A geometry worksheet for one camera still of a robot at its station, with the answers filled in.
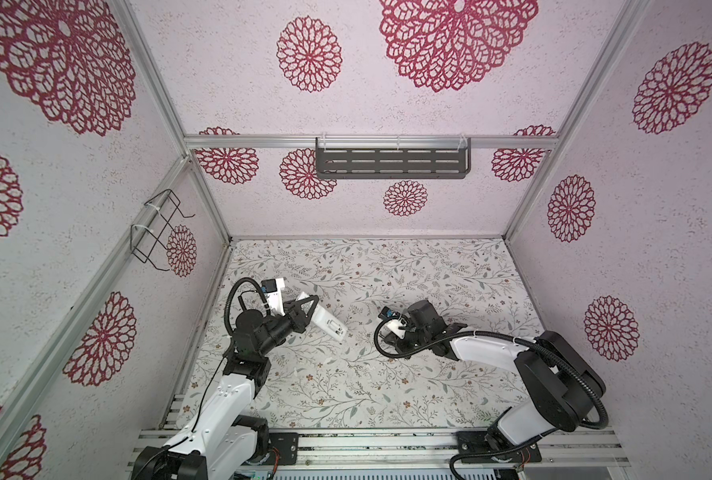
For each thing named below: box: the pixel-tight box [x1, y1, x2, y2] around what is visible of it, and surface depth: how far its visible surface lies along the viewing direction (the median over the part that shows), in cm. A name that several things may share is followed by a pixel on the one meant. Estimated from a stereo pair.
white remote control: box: [296, 292, 349, 341], surface depth 80 cm
